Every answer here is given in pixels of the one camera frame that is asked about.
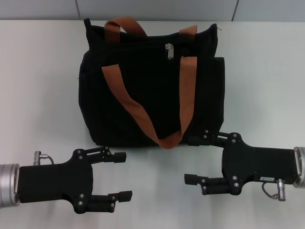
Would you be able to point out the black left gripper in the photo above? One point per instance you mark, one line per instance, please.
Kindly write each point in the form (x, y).
(52, 181)

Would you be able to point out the silver metal zipper pull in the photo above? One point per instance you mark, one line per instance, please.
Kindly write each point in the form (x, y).
(169, 51)

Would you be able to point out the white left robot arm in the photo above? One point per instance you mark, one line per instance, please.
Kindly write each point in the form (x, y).
(8, 183)

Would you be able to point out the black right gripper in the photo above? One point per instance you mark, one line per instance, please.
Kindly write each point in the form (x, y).
(257, 164)

